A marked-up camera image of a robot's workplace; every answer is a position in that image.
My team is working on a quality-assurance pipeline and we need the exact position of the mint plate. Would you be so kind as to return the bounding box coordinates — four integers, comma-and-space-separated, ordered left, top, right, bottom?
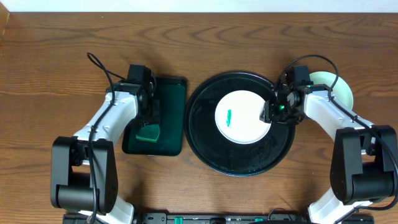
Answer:
310, 71, 353, 100
340, 93, 354, 110

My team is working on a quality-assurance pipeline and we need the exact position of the white plate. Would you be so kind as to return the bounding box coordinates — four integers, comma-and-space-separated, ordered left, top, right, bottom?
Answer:
215, 90, 271, 144

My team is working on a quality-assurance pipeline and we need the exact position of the black round tray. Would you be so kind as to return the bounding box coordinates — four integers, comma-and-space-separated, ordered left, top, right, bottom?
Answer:
184, 71, 295, 177

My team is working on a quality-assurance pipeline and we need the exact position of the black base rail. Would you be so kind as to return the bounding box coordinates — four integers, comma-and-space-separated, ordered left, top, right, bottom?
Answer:
62, 212, 375, 224

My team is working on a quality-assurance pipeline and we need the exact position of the green sponge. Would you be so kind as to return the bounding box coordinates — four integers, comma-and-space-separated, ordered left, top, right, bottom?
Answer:
136, 124, 160, 142

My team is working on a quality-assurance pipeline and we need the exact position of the black rectangular tray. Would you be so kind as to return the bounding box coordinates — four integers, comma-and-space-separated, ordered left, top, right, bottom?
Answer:
122, 77, 187, 156

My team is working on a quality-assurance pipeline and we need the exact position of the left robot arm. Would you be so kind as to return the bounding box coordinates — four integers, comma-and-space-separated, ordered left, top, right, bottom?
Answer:
50, 83, 159, 223

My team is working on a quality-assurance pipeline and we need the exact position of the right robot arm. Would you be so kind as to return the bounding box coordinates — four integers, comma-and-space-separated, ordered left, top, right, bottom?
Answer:
259, 85, 397, 223

